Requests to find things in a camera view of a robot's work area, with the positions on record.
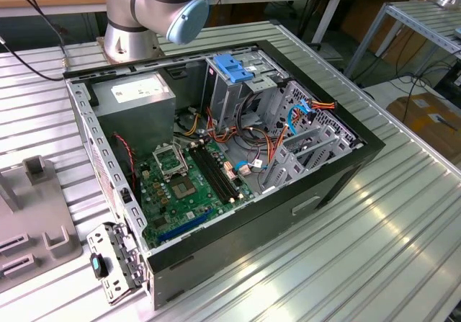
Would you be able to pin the silver disk bay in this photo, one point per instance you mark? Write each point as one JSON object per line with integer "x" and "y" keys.
{"x": 290, "y": 172}

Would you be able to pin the orange board connector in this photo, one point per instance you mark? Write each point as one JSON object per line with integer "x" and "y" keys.
{"x": 229, "y": 170}

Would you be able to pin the black RAM slot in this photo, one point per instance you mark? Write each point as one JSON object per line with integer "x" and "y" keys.
{"x": 221, "y": 174}
{"x": 216, "y": 174}
{"x": 225, "y": 174}
{"x": 211, "y": 174}

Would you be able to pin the green motherboard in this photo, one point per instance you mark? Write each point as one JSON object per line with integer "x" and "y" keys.
{"x": 204, "y": 187}

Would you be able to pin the silver optical drive cage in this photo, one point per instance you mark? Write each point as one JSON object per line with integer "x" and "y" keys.
{"x": 223, "y": 98}

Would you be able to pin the CPU socket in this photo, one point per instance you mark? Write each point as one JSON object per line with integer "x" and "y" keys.
{"x": 183, "y": 189}

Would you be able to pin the blue plastic drive latch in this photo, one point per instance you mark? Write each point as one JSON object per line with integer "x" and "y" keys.
{"x": 230, "y": 68}

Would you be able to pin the black open PC case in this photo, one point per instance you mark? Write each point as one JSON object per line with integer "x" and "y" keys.
{"x": 252, "y": 235}

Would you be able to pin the blue expansion slot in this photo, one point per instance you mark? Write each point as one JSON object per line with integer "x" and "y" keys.
{"x": 185, "y": 226}

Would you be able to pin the grey power supply unit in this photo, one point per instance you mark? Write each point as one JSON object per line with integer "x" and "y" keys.
{"x": 137, "y": 120}

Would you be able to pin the black chipset chip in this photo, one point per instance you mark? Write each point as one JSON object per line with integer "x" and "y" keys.
{"x": 161, "y": 223}

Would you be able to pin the black case fan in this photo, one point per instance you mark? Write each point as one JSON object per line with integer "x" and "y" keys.
{"x": 122, "y": 149}

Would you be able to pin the large cardboard box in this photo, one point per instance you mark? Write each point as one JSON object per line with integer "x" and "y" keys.
{"x": 425, "y": 127}

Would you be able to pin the grey parts rack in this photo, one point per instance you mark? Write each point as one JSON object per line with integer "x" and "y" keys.
{"x": 36, "y": 206}

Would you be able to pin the metal slat side table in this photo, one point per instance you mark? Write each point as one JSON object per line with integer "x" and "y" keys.
{"x": 446, "y": 34}

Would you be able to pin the silver hinged rear bracket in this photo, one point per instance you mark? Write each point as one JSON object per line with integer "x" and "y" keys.
{"x": 99, "y": 241}

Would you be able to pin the brown square base plate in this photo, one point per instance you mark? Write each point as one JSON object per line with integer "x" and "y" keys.
{"x": 101, "y": 48}

